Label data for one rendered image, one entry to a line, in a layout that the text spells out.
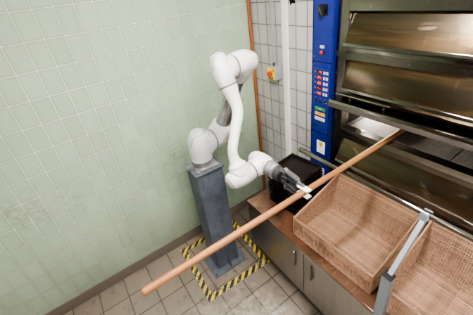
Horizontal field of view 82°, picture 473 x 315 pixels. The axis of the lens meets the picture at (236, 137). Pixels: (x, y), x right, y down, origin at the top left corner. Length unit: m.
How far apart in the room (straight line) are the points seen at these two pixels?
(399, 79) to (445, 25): 0.30
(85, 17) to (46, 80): 0.43
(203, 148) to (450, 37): 1.38
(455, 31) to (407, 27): 0.20
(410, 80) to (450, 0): 0.37
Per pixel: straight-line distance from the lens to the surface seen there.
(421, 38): 1.56
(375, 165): 1.91
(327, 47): 1.81
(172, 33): 2.05
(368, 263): 1.91
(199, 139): 1.80
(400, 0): 1.59
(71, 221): 2.33
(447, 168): 1.72
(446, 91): 1.58
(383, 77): 1.69
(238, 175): 1.45
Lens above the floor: 2.09
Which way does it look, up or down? 29 degrees down
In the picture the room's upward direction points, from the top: 8 degrees counter-clockwise
